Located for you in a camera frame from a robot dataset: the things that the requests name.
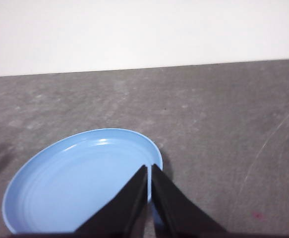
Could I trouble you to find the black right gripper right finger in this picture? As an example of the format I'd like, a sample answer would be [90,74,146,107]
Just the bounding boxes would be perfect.
[151,163,232,238]

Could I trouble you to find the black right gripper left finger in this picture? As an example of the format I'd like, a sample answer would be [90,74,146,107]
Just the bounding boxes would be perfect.
[72,164,149,238]

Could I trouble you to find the blue plate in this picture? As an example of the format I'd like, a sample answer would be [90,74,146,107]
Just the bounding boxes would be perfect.
[1,127,164,235]

